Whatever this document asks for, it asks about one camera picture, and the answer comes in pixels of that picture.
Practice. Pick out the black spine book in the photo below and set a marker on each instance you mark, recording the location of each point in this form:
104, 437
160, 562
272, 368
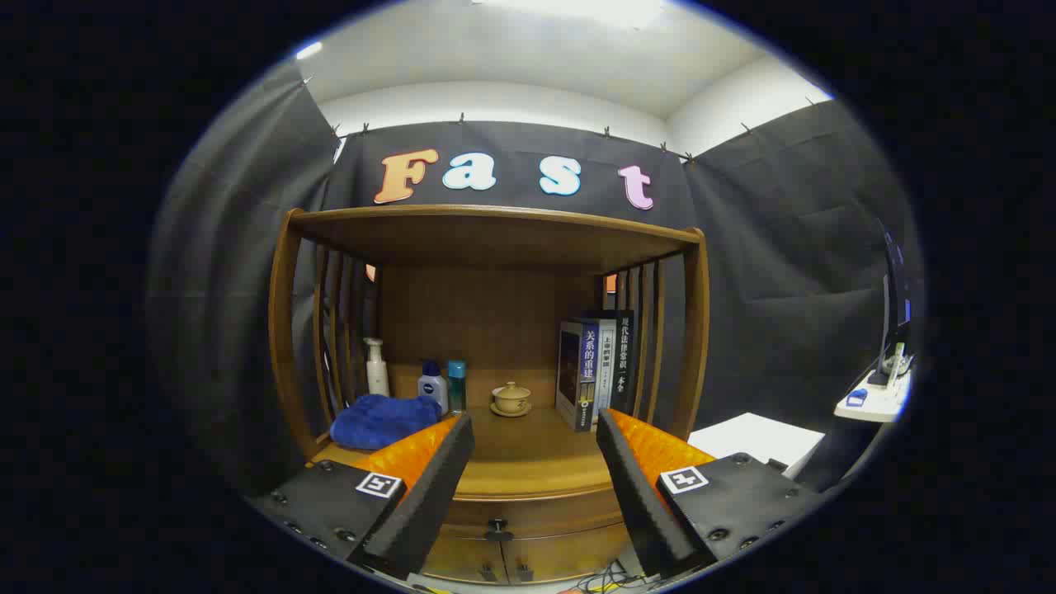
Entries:
624, 355

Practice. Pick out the black backdrop cloth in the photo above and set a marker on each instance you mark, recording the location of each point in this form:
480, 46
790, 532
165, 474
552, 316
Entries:
784, 289

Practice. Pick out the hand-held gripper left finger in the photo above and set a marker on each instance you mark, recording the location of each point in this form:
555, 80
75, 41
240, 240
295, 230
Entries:
429, 495

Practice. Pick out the ceiling light panel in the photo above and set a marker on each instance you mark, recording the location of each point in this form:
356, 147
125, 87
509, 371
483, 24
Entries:
577, 8

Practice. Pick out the beige lidded teacup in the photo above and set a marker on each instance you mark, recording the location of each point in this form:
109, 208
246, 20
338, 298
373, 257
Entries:
511, 399

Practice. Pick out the wooden cabinet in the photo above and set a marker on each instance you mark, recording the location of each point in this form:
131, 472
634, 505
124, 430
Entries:
487, 330

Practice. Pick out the white bottle blue cap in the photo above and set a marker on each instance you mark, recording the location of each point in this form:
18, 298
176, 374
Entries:
432, 388

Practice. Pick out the white spine book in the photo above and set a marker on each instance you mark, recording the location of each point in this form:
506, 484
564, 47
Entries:
605, 363

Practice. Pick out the dark monitor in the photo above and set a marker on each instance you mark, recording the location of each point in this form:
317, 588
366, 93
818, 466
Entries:
895, 289

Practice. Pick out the small blue object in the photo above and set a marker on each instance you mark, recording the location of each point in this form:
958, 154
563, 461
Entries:
856, 397

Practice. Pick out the wooden countertop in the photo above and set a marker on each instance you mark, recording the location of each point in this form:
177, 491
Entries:
528, 454

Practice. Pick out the white box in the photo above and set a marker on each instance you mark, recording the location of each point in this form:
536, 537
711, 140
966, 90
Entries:
755, 441

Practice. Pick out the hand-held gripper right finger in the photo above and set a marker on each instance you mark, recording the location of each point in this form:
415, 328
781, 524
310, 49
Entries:
639, 495

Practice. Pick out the wooden drawer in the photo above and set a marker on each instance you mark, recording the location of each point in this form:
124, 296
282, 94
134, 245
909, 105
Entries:
561, 516

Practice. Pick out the black drawer knob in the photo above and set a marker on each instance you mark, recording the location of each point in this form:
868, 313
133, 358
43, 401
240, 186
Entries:
498, 528

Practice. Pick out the white side table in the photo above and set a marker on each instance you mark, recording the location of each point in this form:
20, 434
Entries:
874, 403

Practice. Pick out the white pump bottle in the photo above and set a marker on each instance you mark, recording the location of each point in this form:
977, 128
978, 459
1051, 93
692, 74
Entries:
377, 371

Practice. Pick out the teal bottle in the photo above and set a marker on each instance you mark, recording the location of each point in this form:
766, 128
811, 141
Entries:
456, 388

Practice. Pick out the blue towel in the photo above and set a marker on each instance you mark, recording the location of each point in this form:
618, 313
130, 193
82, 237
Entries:
379, 421

